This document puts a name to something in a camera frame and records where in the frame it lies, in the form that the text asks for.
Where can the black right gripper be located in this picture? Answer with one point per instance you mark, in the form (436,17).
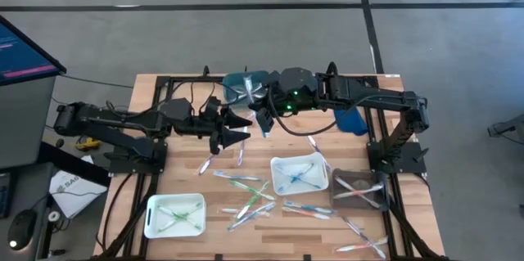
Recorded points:
(276,103)

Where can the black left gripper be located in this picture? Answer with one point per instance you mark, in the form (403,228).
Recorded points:
(209,126)

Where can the orange toothbrush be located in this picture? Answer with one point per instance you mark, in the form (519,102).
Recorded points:
(348,248)
(368,189)
(206,165)
(346,184)
(305,213)

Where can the blue toothbrush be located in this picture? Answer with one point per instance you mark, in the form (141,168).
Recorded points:
(286,172)
(309,207)
(237,176)
(251,217)
(308,170)
(291,182)

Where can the green toothbrush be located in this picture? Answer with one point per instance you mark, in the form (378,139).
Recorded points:
(168,212)
(245,187)
(247,207)
(192,210)

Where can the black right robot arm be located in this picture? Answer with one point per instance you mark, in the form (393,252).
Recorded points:
(368,91)

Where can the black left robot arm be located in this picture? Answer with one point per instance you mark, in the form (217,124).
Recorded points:
(114,120)

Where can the teal plastic bin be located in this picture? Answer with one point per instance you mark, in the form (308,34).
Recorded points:
(233,85)

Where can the white toothbrush upper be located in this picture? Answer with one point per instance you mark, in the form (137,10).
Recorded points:
(314,143)

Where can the white plastic bin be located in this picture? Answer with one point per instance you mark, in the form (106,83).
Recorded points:
(303,189)
(176,201)

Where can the blue cloth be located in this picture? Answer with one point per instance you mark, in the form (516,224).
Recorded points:
(352,124)

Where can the dark translucent plastic bin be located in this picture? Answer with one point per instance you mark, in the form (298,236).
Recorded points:
(340,203)

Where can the yellow tool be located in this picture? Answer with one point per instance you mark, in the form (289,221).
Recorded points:
(87,144)

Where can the white paper sheet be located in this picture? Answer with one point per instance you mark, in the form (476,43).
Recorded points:
(78,193)

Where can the dark office desk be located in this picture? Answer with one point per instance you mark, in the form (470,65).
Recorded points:
(41,158)

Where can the white tape roll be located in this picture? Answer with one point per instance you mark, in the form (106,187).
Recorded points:
(50,216)

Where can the grey monitor stand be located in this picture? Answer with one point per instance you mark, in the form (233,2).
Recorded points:
(24,122)

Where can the computer monitor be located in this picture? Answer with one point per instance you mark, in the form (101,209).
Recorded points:
(20,56)

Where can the black computer mouse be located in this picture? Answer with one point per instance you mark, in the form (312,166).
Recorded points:
(20,228)

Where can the black keyboard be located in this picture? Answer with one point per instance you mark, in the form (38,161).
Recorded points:
(5,195)

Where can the grey stand leg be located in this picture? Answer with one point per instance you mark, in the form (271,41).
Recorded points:
(511,127)

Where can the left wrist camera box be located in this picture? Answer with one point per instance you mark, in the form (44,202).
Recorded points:
(213,105)

